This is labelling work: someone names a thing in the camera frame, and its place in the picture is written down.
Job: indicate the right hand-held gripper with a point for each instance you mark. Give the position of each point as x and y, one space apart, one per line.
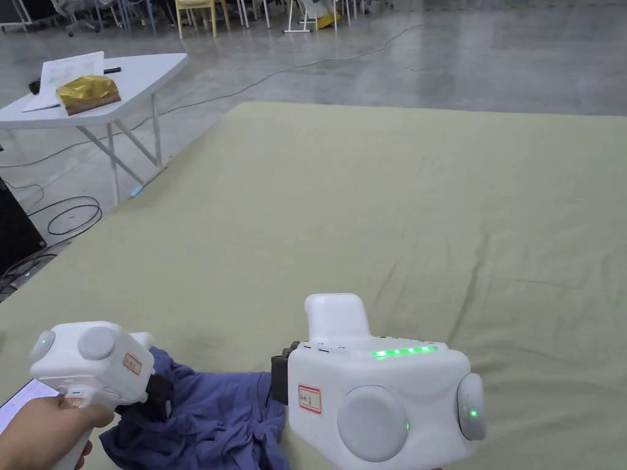
372 391

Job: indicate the bed with pale green sheet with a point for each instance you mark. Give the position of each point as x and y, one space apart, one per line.
372 210

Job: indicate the person's left hand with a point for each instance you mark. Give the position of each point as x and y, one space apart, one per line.
34 435

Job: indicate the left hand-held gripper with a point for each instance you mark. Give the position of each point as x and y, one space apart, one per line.
88 362

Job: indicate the dark blue shirt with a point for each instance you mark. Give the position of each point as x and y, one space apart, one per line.
215 421

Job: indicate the black box on floor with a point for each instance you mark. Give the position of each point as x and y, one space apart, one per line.
15 230

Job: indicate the phone with white screen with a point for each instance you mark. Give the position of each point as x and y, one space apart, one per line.
24 399

